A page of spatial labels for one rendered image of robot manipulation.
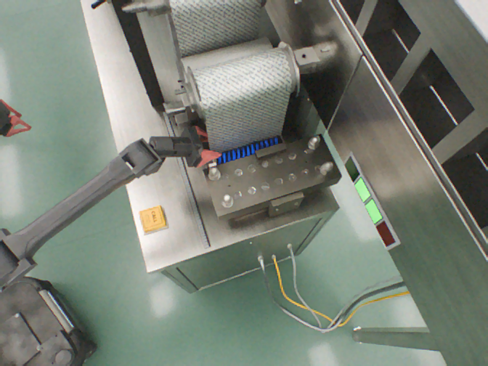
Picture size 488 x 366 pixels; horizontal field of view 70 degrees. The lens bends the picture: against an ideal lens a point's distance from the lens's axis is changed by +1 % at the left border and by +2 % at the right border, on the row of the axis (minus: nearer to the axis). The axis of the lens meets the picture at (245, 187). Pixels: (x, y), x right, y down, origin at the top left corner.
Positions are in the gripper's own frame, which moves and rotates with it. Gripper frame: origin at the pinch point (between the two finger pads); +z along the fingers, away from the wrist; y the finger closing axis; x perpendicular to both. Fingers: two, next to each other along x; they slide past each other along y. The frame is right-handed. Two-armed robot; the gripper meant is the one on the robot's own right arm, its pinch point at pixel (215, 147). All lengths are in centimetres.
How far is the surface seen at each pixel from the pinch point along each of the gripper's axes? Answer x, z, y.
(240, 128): 9.4, 3.9, 0.2
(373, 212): 24.7, 20.5, 36.1
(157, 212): -24.4, -12.5, 8.9
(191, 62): 13.9, -8.0, -18.3
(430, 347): -3, 56, 76
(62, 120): -132, -14, -110
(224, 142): 2.5, 1.8, 0.2
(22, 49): -142, -29, -179
